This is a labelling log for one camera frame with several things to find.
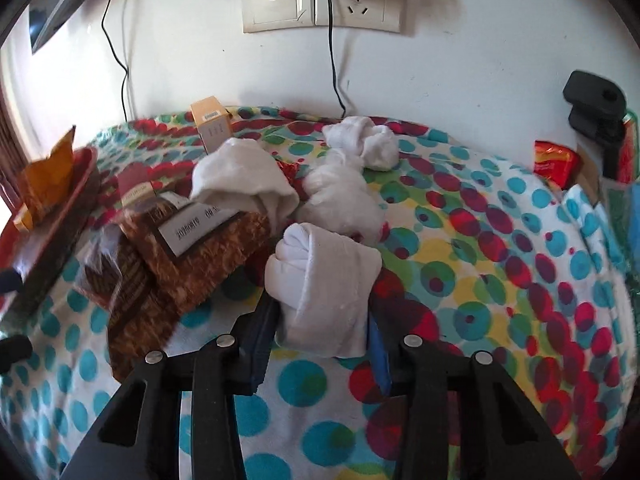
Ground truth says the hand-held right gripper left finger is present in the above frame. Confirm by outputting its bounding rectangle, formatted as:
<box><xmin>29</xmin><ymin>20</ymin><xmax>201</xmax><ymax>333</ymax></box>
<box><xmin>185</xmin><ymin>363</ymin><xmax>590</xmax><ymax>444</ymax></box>
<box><xmin>60</xmin><ymin>301</ymin><xmax>281</xmax><ymax>480</ymax></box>

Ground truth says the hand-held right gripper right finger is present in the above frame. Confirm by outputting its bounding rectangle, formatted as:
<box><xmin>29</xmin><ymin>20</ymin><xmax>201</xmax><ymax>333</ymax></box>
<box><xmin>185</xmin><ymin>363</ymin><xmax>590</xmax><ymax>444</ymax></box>
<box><xmin>367</xmin><ymin>306</ymin><xmax>583</xmax><ymax>480</ymax></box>

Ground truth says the white sock roll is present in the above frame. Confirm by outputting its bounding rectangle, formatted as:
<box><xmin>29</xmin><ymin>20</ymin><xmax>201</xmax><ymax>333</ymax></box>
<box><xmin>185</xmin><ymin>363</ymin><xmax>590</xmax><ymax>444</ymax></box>
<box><xmin>264</xmin><ymin>222</ymin><xmax>383</xmax><ymax>359</ymax></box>
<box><xmin>191</xmin><ymin>140</ymin><xmax>301</xmax><ymax>236</ymax></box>
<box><xmin>321</xmin><ymin>116</ymin><xmax>401</xmax><ymax>171</ymax></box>
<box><xmin>299</xmin><ymin>157</ymin><xmax>388</xmax><ymax>248</ymax></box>

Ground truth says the red-brown tray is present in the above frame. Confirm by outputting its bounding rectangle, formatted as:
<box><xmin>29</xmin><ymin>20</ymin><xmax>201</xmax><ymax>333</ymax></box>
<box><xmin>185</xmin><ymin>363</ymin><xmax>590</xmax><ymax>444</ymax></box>
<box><xmin>0</xmin><ymin>147</ymin><xmax>101</xmax><ymax>311</ymax></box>

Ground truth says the brown snack packet white label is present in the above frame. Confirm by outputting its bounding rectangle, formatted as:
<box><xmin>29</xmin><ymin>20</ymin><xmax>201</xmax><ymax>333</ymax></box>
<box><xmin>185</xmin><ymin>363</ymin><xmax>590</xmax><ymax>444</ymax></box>
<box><xmin>117</xmin><ymin>162</ymin><xmax>273</xmax><ymax>316</ymax></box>

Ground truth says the yellow snack bag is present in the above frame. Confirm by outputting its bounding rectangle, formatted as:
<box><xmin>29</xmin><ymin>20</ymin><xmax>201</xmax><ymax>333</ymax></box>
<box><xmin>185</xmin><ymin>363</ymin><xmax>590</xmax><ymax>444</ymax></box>
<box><xmin>20</xmin><ymin>127</ymin><xmax>76</xmax><ymax>231</ymax></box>

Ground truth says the striped brown snack packet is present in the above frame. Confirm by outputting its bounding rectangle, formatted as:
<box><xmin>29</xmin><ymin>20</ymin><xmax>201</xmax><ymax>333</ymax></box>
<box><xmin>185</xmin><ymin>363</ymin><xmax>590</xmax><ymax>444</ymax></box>
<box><xmin>82</xmin><ymin>230</ymin><xmax>173</xmax><ymax>383</ymax></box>

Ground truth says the polka dot blanket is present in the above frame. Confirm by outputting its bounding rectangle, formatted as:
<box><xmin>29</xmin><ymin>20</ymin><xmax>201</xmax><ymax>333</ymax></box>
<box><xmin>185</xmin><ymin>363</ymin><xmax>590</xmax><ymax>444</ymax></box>
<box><xmin>0</xmin><ymin>105</ymin><xmax>636</xmax><ymax>480</ymax></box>

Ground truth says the brown curtain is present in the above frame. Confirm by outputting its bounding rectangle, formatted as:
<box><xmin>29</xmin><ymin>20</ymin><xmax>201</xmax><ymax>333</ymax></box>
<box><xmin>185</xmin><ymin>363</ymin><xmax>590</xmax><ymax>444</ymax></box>
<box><xmin>0</xmin><ymin>85</ymin><xmax>28</xmax><ymax>211</ymax></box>

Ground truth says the yellow cardboard box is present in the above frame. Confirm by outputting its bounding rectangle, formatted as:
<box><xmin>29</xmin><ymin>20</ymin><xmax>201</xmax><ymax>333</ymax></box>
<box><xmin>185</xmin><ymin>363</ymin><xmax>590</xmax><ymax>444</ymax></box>
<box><xmin>190</xmin><ymin>96</ymin><xmax>235</xmax><ymax>155</ymax></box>

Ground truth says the red snack packet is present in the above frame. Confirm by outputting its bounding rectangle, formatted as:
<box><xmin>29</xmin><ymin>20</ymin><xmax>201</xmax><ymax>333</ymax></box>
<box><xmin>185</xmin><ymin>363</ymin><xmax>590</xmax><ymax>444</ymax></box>
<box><xmin>532</xmin><ymin>140</ymin><xmax>583</xmax><ymax>188</ymax></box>

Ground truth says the monitor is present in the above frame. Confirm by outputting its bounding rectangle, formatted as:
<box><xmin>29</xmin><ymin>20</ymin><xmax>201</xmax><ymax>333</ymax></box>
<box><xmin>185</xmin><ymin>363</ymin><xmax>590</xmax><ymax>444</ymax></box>
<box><xmin>27</xmin><ymin>0</ymin><xmax>121</xmax><ymax>56</ymax></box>

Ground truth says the brown cardboard piece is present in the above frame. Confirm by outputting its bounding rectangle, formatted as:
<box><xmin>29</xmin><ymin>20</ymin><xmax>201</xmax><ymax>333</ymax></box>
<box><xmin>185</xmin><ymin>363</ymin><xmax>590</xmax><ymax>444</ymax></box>
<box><xmin>575</xmin><ymin>142</ymin><xmax>608</xmax><ymax>206</ymax></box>

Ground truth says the green and red packet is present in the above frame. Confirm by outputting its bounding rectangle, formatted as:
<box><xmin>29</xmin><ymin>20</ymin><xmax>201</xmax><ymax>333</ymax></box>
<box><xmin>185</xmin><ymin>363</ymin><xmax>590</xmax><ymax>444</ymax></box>
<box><xmin>620</xmin><ymin>112</ymin><xmax>640</xmax><ymax>183</ymax></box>

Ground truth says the black clamp stand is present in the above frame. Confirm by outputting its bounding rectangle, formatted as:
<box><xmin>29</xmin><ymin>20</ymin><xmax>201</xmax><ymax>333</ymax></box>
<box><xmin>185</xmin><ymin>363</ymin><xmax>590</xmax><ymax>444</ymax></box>
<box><xmin>562</xmin><ymin>71</ymin><xmax>628</xmax><ymax>181</ymax></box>

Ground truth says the thin black cable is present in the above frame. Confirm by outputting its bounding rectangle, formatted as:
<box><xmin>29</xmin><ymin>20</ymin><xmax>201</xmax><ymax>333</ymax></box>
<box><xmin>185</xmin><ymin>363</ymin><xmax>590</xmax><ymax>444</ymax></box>
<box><xmin>101</xmin><ymin>0</ymin><xmax>132</xmax><ymax>121</ymax></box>

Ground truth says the black charger cable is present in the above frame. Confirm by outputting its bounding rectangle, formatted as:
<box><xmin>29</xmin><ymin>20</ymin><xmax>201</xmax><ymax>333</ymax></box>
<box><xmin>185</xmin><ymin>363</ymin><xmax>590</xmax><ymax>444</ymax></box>
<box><xmin>327</xmin><ymin>0</ymin><xmax>348</xmax><ymax>118</ymax></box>

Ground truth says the white wall socket plate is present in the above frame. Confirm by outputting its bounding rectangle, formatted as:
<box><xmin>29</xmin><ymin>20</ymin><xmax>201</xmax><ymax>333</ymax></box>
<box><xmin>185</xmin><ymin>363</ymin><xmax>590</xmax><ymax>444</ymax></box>
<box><xmin>239</xmin><ymin>0</ymin><xmax>316</xmax><ymax>33</ymax></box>

